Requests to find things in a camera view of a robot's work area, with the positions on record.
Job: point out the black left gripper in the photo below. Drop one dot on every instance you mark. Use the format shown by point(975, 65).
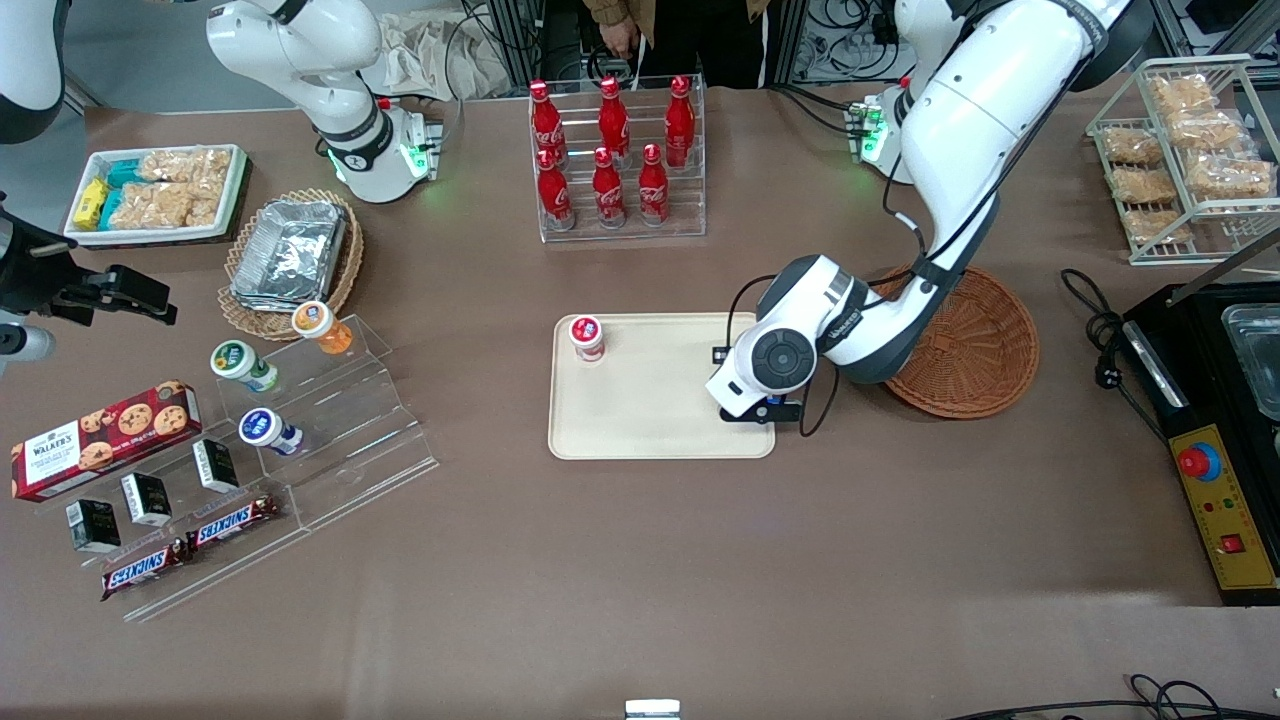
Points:
point(720, 354)

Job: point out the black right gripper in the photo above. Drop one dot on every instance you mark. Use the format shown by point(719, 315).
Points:
point(38, 272)

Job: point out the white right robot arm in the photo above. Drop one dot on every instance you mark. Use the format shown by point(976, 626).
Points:
point(300, 60)

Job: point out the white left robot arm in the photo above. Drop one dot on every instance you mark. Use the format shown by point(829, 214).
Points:
point(960, 130)

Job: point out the white rectangular snack tray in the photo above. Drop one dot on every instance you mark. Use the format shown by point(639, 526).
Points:
point(150, 236)

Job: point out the beige plastic serving tray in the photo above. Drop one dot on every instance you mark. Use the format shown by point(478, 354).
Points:
point(650, 400)

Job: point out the oval light wicker basket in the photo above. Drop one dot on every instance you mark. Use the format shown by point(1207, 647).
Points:
point(340, 280)

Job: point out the round brown wicker basket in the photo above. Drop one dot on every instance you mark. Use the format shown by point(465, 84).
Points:
point(980, 350)

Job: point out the bare person hand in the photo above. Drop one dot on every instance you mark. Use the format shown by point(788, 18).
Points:
point(620, 40)

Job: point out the blue snack packet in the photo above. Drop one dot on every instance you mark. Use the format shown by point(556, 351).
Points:
point(111, 208)
point(125, 173)

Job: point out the rice cracker snack pack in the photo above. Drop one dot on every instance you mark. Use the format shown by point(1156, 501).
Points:
point(190, 165)
point(160, 205)

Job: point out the yellow snack packet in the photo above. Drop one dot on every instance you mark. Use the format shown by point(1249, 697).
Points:
point(91, 203)

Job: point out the green-lidded yogurt cup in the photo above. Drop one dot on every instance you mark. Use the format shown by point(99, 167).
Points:
point(238, 362)

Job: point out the red Walkers cookie box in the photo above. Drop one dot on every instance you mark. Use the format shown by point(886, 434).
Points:
point(100, 440)

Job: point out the stack of foil containers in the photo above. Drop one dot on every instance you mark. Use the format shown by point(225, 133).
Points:
point(290, 250)

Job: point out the red-lidded yogurt cup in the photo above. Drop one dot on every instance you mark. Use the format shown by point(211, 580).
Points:
point(587, 337)

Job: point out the small black carton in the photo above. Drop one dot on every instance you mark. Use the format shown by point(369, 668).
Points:
point(147, 500)
point(95, 525)
point(216, 466)

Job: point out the blue-lidded yogurt cup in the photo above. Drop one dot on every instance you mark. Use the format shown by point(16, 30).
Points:
point(265, 430)

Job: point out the orange-lidded yogurt cup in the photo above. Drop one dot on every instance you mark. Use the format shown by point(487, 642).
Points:
point(318, 324)

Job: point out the clear acrylic bottle rack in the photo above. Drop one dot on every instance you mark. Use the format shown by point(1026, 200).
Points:
point(690, 205)

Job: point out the red cola bottle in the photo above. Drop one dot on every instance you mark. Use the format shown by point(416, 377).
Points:
point(680, 120)
point(653, 190)
point(608, 195)
point(555, 195)
point(613, 120)
point(546, 125)

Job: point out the Snickers chocolate bar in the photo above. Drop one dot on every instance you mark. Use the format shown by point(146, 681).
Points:
point(232, 522)
point(145, 570)

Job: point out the clear acrylic step stand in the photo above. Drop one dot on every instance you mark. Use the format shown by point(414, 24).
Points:
point(230, 565)
point(360, 420)

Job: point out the person in brown jacket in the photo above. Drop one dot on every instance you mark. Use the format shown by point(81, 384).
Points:
point(700, 40)

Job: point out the beige cloth bag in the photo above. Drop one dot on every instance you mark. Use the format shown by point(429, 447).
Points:
point(440, 55)

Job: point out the clear bagged cracker pack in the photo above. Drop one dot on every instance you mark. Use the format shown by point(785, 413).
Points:
point(1130, 145)
point(1205, 130)
point(1230, 178)
point(1155, 225)
point(1180, 93)
point(1142, 185)

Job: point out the black appliance housing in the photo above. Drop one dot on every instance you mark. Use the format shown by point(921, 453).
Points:
point(1195, 380)

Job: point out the yellow emergency stop control box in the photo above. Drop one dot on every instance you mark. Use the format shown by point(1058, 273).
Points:
point(1225, 520)

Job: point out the grey metal bar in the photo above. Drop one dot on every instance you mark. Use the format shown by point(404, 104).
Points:
point(1225, 268)

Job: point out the stainless steel pan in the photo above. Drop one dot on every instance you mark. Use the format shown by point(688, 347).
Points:
point(1255, 360)

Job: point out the aluminium profile frame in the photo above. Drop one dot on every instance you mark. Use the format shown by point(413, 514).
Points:
point(520, 35)

